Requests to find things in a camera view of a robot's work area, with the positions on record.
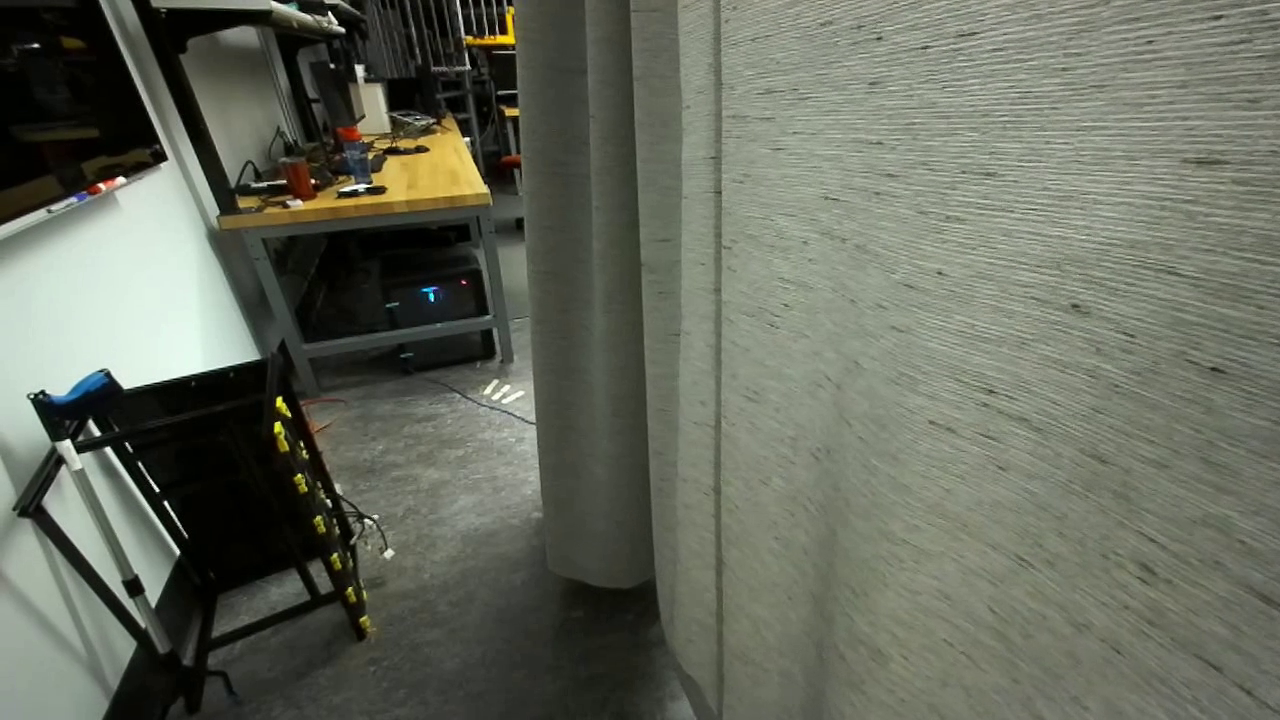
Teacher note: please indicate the black folding cart yellow stickers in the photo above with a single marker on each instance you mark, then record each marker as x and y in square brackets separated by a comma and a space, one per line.
[242, 466]

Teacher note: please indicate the red cup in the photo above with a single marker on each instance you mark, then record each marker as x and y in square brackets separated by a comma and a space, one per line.
[301, 180]

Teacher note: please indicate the whiteboard markers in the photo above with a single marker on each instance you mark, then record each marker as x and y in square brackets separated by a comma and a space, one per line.
[89, 194]

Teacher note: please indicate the black equipment box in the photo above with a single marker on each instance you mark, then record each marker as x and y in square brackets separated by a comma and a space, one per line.
[432, 298]

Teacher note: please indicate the wooden top workbench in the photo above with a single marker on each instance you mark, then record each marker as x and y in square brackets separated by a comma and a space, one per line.
[412, 180]

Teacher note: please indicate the white whiteboard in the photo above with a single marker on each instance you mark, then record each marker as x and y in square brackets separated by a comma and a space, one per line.
[122, 293]

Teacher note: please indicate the light grey fabric curtain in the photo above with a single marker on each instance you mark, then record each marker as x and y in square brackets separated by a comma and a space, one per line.
[587, 305]
[1015, 400]

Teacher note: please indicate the blue bottle red cap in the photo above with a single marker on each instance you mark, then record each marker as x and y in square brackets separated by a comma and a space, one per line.
[354, 155]

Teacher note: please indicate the white pole with blue grip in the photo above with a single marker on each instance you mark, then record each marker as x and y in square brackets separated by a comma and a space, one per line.
[83, 392]

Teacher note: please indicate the black framed shelf rack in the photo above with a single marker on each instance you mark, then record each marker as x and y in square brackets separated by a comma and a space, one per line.
[254, 18]

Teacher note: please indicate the small black flat device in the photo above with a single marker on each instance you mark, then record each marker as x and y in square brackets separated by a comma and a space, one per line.
[361, 190]

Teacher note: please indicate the yellow and black chair rack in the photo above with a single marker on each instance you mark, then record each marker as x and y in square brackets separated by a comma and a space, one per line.
[488, 81]

